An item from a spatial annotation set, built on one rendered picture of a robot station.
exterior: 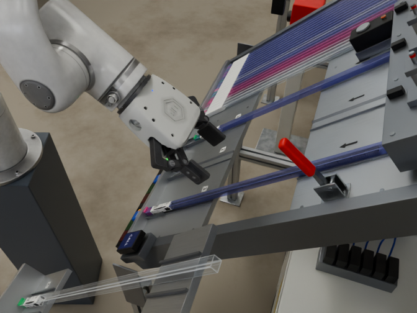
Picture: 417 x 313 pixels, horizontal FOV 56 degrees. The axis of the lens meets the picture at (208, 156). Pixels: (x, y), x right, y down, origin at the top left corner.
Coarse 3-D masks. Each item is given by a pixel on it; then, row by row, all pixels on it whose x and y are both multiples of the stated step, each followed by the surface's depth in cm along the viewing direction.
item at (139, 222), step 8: (224, 64) 119; (224, 72) 117; (216, 80) 113; (208, 96) 108; (200, 104) 107; (192, 136) 100; (160, 176) 89; (168, 176) 90; (160, 184) 88; (152, 192) 86; (160, 192) 87; (152, 200) 85; (144, 208) 83; (144, 216) 83; (136, 224) 81; (144, 224) 82; (128, 232) 80
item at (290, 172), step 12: (372, 144) 51; (336, 156) 54; (348, 156) 53; (360, 156) 52; (372, 156) 51; (288, 168) 60; (324, 168) 56; (252, 180) 64; (264, 180) 62; (276, 180) 61; (204, 192) 72; (216, 192) 69; (228, 192) 67; (180, 204) 76
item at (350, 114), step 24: (336, 72) 74; (384, 72) 63; (336, 96) 68; (360, 96) 63; (384, 96) 59; (336, 120) 62; (360, 120) 59; (312, 144) 63; (336, 144) 58; (360, 144) 55; (336, 168) 54; (360, 168) 51; (384, 168) 49; (312, 192) 54; (360, 192) 48
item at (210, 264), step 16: (208, 256) 37; (144, 272) 45; (160, 272) 42; (176, 272) 40; (192, 272) 38; (208, 272) 37; (80, 288) 55; (96, 288) 51; (112, 288) 48; (128, 288) 47
